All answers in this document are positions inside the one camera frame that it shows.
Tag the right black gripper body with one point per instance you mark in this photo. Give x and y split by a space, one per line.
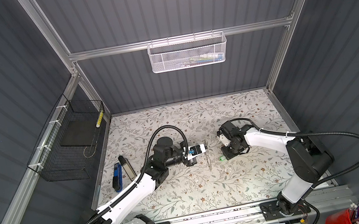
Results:
230 150

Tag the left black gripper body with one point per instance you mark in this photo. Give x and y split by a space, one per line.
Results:
190 163

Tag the green key tag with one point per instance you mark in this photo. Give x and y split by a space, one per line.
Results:
222 158

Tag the metal perforated ring disc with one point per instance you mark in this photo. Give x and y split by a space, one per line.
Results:
207 155

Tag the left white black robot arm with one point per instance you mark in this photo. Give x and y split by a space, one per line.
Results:
167 147

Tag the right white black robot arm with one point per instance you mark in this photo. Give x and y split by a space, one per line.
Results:
309 157

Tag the blue black tool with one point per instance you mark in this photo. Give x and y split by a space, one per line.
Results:
122 169

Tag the yellow marker in basket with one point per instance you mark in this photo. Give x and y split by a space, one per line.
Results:
99 119

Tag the red bucket with pens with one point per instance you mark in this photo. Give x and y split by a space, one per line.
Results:
348 216

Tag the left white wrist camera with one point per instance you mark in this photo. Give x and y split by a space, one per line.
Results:
195 151

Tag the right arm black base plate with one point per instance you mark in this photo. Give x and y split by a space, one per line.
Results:
270 210

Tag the white mesh wall basket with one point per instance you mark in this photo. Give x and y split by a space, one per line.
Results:
187 52

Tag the black wire wall basket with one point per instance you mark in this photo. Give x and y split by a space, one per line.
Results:
72 144

